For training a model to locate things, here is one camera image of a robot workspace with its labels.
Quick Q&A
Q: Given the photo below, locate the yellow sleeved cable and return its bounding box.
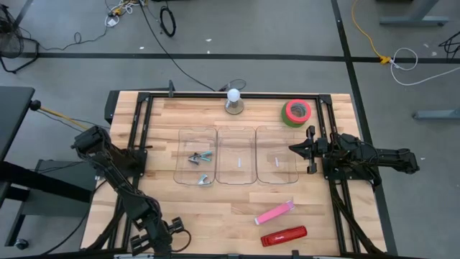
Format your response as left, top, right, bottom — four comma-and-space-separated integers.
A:
29, 99, 91, 132

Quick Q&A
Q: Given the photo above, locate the clear plastic bin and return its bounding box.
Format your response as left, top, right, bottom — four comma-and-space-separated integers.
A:
254, 124, 300, 186
172, 125, 219, 187
214, 125, 259, 186

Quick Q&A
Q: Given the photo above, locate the black desk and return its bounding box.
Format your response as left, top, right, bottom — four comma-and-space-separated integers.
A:
0, 85, 98, 250

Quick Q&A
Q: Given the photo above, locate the black floor fan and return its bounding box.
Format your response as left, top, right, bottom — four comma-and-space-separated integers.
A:
0, 2, 41, 75

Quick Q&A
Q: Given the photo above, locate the black cable bundle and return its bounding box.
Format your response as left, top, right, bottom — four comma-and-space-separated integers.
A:
437, 29, 460, 61

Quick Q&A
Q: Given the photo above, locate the white bulb lamp brass base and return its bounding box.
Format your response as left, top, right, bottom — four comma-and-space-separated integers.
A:
224, 87, 247, 117

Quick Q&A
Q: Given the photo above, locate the long black cable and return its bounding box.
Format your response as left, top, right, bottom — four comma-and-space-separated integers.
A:
137, 0, 217, 92

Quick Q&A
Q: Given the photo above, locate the pink stapler white base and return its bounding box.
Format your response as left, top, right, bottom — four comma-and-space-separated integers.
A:
253, 199, 297, 227

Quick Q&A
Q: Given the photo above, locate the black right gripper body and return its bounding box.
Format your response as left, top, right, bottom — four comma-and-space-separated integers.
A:
305, 124, 330, 176

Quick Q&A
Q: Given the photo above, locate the grey desk leg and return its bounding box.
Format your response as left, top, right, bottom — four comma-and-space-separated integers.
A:
378, 0, 451, 27
412, 108, 460, 121

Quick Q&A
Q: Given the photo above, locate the pink tape roll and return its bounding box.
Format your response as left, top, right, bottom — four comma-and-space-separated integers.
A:
285, 99, 313, 125

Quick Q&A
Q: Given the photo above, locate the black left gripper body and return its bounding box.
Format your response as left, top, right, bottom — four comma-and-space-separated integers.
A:
129, 215, 185, 258

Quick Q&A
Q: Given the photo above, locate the black lamp cable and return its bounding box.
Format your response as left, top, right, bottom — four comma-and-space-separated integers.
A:
218, 78, 248, 94

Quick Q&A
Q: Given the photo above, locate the black aluminium rig frame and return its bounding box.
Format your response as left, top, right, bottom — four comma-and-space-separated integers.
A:
80, 89, 388, 259

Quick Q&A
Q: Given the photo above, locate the red stapler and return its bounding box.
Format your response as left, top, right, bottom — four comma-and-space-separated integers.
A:
259, 224, 309, 248

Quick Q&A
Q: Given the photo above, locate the white power adapter with cables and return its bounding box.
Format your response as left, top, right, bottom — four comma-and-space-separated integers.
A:
103, 0, 147, 29

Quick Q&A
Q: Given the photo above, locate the green tape roll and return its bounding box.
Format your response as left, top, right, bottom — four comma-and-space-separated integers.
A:
280, 104, 306, 129
282, 101, 308, 127

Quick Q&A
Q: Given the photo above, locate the thin black cable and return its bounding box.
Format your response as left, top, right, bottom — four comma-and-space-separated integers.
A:
21, 25, 109, 52

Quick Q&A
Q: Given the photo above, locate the black cable coil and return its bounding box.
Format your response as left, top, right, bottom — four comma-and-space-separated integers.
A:
158, 5, 178, 38

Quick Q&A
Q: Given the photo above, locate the white cable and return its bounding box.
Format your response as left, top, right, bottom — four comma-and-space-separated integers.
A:
389, 47, 460, 88

